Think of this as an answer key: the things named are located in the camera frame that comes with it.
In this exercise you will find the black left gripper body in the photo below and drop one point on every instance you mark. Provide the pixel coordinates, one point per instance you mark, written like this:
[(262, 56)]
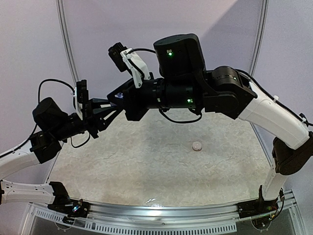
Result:
[(89, 121)]

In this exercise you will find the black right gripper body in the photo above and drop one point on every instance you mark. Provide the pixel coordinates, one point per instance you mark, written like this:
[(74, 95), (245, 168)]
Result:
[(133, 101)]

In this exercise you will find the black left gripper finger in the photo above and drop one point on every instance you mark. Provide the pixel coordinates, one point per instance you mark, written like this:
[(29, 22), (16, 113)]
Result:
[(99, 102), (105, 121)]

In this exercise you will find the lavender earbud charging case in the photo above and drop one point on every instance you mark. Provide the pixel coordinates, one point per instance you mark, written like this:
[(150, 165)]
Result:
[(119, 96)]

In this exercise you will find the pink earbud charging case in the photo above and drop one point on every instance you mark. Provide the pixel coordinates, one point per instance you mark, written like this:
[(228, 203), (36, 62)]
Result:
[(197, 146)]

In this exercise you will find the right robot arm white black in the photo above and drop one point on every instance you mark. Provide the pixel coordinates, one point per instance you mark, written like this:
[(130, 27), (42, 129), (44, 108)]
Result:
[(186, 83)]

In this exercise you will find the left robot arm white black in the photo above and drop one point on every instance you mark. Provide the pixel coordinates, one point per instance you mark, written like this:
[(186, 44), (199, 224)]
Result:
[(55, 126)]

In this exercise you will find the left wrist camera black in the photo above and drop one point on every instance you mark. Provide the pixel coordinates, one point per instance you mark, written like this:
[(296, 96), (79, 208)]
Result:
[(81, 98)]

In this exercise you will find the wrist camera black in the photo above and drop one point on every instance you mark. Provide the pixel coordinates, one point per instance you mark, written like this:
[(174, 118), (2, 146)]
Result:
[(127, 59), (81, 98)]

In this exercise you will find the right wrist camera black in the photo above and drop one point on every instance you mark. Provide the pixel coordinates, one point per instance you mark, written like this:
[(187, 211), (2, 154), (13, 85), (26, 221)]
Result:
[(127, 59)]

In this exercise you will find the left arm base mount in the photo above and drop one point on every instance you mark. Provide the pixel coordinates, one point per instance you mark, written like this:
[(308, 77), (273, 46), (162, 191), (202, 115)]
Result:
[(72, 208)]

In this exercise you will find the aluminium front rail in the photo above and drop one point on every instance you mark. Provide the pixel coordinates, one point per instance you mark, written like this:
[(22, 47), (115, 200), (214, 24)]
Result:
[(220, 219)]

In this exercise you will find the right aluminium corner post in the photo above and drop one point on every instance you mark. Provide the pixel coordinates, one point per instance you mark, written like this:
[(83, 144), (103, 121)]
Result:
[(260, 30)]

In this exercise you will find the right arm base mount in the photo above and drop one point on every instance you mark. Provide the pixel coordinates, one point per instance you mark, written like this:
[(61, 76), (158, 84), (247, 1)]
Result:
[(257, 206)]

